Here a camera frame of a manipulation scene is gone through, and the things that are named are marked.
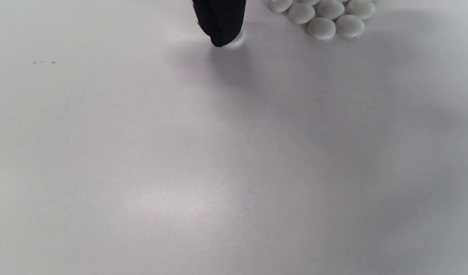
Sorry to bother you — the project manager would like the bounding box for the person's right hand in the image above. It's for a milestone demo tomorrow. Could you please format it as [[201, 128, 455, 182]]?
[[192, 0, 247, 47]]

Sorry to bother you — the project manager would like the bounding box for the single white Go stone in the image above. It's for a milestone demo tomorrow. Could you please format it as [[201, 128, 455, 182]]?
[[223, 31, 245, 49]]

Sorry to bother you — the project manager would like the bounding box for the group of white Go stones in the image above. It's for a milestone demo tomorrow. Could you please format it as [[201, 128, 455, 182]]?
[[266, 0, 376, 41]]

